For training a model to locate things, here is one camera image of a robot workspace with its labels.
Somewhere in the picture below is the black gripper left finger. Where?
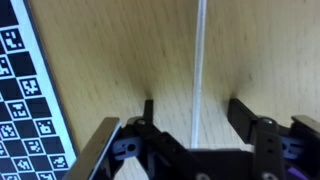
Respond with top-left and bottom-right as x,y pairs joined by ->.
133,99 -> 201,180

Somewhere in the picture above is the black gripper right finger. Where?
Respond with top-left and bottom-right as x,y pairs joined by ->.
227,98 -> 288,180

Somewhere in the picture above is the white drinking straw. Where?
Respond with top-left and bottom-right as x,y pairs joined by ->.
190,0 -> 208,149

